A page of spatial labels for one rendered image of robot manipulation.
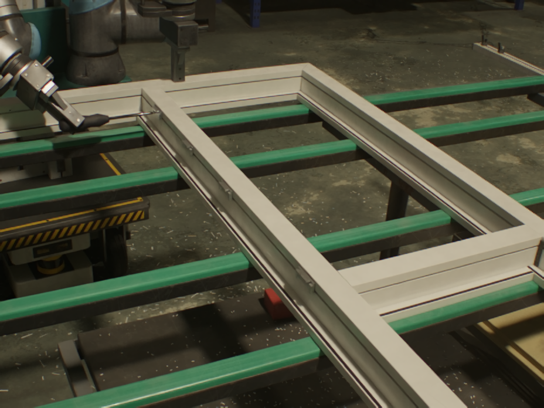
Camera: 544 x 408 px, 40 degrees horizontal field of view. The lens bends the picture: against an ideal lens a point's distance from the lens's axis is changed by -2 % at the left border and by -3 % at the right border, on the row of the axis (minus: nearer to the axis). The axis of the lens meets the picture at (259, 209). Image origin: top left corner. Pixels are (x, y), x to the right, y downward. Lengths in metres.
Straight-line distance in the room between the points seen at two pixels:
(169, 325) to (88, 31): 1.10
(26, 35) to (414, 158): 0.90
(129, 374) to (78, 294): 0.31
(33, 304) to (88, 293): 0.08
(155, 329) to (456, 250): 0.64
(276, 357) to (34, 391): 1.34
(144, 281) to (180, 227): 1.81
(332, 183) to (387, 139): 1.79
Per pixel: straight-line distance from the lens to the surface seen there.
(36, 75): 1.56
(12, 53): 1.60
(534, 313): 1.65
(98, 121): 1.61
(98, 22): 2.35
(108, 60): 2.39
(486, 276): 1.26
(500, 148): 4.04
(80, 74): 2.40
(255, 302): 1.62
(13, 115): 1.71
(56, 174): 2.70
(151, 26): 2.36
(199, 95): 1.81
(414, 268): 1.15
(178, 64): 1.78
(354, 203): 3.26
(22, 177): 2.72
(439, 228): 1.44
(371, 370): 1.01
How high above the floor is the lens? 1.55
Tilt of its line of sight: 30 degrees down
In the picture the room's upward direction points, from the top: 3 degrees clockwise
